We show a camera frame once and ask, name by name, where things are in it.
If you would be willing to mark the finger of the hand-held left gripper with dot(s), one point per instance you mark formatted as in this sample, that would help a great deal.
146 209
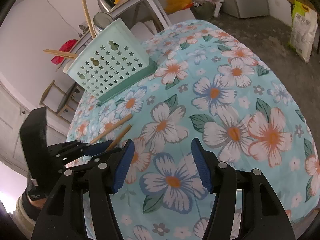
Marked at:
100 158
100 148

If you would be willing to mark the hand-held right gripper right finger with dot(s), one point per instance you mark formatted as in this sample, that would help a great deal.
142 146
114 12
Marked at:
203 165

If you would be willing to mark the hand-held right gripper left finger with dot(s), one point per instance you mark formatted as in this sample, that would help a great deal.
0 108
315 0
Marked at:
122 165

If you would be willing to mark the green plastic utensil holder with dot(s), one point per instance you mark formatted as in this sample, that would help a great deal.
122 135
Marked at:
112 62

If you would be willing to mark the metal spoon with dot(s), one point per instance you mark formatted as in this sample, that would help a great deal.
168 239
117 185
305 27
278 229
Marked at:
102 21

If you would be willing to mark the person's left forearm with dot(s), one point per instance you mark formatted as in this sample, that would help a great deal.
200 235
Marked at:
25 212

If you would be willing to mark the white door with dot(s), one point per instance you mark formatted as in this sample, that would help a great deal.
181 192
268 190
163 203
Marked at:
12 135

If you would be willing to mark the wooden chair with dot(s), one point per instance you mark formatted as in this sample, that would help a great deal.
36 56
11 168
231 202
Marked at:
66 97

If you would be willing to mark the blue floral blanket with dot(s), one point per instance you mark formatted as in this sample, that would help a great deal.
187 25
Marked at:
225 92

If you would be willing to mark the red plastic bag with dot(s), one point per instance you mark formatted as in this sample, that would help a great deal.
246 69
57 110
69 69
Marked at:
67 46

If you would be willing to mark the silver storage box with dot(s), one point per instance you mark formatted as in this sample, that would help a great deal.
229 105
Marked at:
145 30

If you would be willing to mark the steel electric kettle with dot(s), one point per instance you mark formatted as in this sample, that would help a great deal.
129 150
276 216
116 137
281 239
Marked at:
105 2

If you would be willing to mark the white side table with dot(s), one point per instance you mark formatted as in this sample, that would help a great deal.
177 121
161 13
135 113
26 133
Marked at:
160 12

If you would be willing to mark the white box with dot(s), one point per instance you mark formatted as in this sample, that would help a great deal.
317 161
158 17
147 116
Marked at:
180 17

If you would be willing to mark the white plastic device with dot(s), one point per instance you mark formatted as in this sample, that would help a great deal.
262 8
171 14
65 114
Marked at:
217 7

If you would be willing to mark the orange plastic bag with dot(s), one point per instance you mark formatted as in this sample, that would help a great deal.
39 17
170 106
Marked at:
178 3

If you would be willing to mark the white and green rice bag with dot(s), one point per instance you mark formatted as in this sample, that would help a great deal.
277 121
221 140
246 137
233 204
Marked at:
302 35

